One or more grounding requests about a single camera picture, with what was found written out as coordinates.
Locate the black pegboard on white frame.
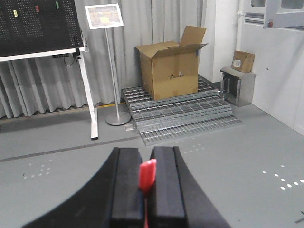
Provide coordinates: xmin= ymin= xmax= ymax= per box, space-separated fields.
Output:
xmin=0 ymin=0 xmax=98 ymax=140

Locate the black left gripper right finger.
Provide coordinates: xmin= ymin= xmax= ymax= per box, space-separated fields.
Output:
xmin=149 ymin=146 xmax=230 ymax=228

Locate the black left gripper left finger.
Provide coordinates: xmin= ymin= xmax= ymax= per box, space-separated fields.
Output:
xmin=25 ymin=147 xmax=144 ymax=228

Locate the stainless steel cabinet box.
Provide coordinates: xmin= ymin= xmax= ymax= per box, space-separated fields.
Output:
xmin=220 ymin=66 xmax=256 ymax=107

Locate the sign stand with picture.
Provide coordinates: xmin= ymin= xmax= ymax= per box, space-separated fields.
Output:
xmin=85 ymin=3 xmax=131 ymax=126

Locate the large open cardboard box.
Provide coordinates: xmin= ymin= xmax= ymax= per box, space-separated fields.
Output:
xmin=135 ymin=26 xmax=206 ymax=100

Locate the red plastic spoon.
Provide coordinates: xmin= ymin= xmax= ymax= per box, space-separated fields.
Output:
xmin=138 ymin=159 xmax=157 ymax=228

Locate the metal grating stack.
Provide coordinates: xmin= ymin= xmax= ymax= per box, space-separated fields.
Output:
xmin=122 ymin=76 xmax=242 ymax=146

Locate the grey curtain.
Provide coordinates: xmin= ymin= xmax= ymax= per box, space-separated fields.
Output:
xmin=0 ymin=0 xmax=206 ymax=118

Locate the small cardboard box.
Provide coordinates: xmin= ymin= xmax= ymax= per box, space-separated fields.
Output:
xmin=231 ymin=50 xmax=255 ymax=73

